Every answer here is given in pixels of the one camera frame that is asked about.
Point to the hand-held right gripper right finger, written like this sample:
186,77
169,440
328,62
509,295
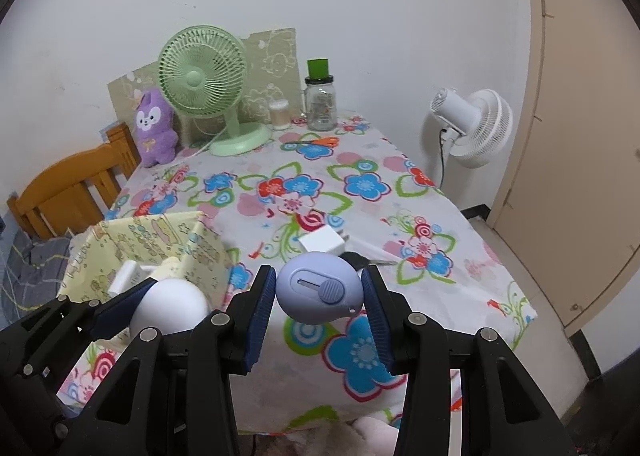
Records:
375,321

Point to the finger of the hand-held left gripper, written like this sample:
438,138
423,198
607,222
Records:
120,308

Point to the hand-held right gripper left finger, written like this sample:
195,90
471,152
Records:
262,316

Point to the lavender egg-shaped utility cutter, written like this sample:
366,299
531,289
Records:
310,301

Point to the white egg-shaped object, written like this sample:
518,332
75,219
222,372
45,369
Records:
170,306

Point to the yellow cartoon print box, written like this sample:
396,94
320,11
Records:
150,236

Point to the white plastic piece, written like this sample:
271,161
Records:
127,276

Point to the white charger adapter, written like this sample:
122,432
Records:
320,241

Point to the blue plaid cloth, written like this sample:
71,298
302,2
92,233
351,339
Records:
30,261

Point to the wooden chair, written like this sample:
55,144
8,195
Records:
60,186

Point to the floral tablecloth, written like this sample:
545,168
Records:
350,186

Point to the purple plush toy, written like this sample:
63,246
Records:
155,140

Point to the cotton swab container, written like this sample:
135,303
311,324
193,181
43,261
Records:
280,115

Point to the white clip fan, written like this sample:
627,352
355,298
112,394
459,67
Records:
480,130

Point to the glass jar with green lid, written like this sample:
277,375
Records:
320,105

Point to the green desk fan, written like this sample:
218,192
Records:
200,75

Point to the beige patterned cardboard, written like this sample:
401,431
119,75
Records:
270,60

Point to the beige door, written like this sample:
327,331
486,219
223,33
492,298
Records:
575,135

